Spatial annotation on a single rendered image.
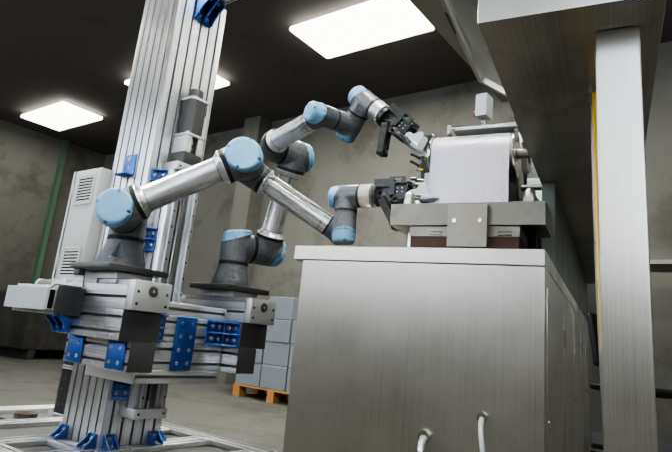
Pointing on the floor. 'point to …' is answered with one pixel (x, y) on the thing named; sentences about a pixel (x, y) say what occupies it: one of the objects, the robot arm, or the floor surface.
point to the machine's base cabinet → (436, 360)
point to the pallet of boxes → (273, 356)
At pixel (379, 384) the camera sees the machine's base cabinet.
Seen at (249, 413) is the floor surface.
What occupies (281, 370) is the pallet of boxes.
